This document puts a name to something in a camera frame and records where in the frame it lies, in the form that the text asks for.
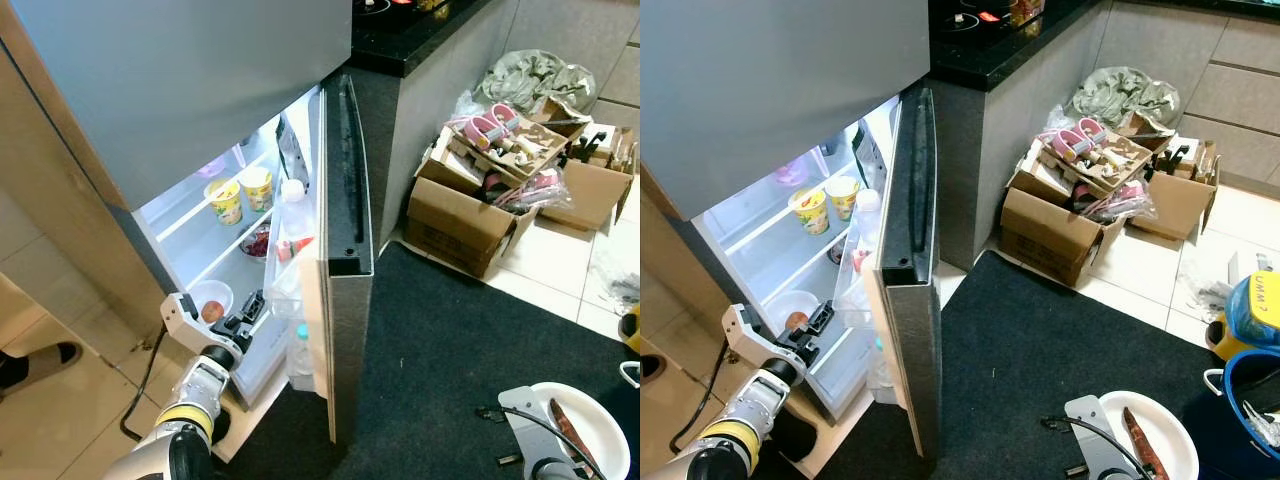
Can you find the grey steel freezer door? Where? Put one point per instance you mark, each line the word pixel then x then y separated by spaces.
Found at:
pixel 180 90
pixel 780 90

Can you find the yellow blue container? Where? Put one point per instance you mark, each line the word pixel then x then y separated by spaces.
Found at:
pixel 1250 310
pixel 630 330

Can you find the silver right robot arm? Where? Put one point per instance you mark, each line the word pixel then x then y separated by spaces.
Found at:
pixel 1100 474
pixel 565 472

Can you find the grey green crumpled cloth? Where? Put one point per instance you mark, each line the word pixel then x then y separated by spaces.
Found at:
pixel 535 80
pixel 1125 95

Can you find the large cardboard box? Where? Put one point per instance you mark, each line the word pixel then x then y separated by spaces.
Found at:
pixel 455 225
pixel 1050 240

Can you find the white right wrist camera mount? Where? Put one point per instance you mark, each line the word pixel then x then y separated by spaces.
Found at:
pixel 1090 440
pixel 525 430

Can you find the pink slipper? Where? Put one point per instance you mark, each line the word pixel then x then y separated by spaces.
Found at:
pixel 472 132
pixel 1092 130
pixel 503 118
pixel 1062 145

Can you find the blue bucket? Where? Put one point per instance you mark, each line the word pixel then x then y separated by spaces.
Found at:
pixel 625 430
pixel 1250 420

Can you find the cardboard tray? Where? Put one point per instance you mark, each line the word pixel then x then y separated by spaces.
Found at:
pixel 530 150
pixel 1120 160

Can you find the yellow cup noodles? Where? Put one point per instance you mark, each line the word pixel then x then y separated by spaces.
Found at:
pixel 257 188
pixel 843 198
pixel 810 213
pixel 224 203

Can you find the black floor mat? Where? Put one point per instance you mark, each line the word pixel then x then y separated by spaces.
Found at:
pixel 1040 370
pixel 450 360

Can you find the teal capped water bottle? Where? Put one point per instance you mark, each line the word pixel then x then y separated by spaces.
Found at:
pixel 300 355
pixel 880 365

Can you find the brown egg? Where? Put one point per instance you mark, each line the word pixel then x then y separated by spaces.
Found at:
pixel 796 321
pixel 213 311

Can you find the silver steel fridge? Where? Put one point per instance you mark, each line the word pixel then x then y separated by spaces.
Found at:
pixel 790 270
pixel 215 262

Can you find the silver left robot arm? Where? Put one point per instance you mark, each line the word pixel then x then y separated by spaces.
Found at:
pixel 195 400
pixel 755 410

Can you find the orange capped clear bottle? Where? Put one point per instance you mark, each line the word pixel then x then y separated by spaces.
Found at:
pixel 295 248
pixel 860 262

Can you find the open cardboard box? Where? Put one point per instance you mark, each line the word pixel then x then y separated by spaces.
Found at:
pixel 1180 205
pixel 590 195

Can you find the bowl of red food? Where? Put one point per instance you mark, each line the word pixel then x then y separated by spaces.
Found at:
pixel 258 243
pixel 840 253

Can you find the black induction cooktop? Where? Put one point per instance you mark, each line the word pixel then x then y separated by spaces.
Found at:
pixel 400 5
pixel 990 12

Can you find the foot in black sandal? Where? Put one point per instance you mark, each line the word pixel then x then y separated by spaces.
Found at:
pixel 35 368
pixel 650 370

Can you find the white capped clear bottle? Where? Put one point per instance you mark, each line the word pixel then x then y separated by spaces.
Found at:
pixel 292 215
pixel 868 225

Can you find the brown fried food piece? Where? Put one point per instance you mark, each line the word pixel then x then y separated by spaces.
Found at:
pixel 568 430
pixel 1140 440

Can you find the crumpled clear plastic wrap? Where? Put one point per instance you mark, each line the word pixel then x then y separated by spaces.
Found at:
pixel 615 280
pixel 1210 285

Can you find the black stone countertop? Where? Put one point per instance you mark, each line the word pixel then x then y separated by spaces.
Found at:
pixel 1010 50
pixel 420 45

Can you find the white round bowl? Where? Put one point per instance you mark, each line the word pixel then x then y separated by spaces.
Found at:
pixel 785 303
pixel 605 440
pixel 1175 440
pixel 197 293

